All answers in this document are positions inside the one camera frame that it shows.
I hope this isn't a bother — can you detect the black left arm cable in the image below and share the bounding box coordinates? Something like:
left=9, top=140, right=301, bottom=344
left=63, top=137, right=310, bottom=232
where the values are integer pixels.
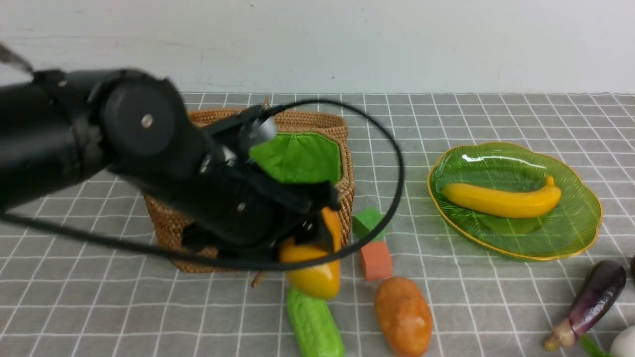
left=0, top=99, right=405, bottom=272

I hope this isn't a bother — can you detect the brown plastic potato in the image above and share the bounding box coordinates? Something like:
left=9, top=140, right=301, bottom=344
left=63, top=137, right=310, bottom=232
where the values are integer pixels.
left=374, top=276, right=434, bottom=357

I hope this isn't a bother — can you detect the purple plastic eggplant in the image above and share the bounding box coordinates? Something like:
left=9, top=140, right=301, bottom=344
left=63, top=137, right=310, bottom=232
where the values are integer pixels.
left=543, top=259, right=628, bottom=351

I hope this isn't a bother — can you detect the white plastic radish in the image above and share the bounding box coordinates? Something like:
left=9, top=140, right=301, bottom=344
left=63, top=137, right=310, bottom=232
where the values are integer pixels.
left=579, top=326, right=635, bottom=357

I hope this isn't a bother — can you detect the orange plastic mango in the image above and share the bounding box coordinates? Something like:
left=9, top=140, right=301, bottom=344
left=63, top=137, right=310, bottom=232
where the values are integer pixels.
left=278, top=208, right=342, bottom=300

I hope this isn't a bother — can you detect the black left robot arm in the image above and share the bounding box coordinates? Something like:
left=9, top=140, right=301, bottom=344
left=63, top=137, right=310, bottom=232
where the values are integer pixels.
left=1, top=70, right=340, bottom=261

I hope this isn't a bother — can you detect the green foam cube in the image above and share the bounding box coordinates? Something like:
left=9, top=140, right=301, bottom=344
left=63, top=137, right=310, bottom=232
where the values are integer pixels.
left=352, top=206, right=384, bottom=242

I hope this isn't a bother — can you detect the yellow plastic banana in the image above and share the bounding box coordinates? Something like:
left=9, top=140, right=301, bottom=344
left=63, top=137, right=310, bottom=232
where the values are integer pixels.
left=442, top=176, right=562, bottom=219

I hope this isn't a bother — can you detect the green glass plate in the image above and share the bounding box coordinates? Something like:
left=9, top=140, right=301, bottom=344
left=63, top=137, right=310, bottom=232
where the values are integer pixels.
left=427, top=142, right=603, bottom=261

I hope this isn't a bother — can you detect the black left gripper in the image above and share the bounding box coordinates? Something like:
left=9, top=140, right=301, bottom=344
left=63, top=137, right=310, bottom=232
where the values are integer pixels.
left=127, top=107, right=341, bottom=261

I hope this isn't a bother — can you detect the orange foam cube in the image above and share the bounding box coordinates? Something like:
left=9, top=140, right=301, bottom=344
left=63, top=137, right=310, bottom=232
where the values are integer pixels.
left=361, top=241, right=393, bottom=281

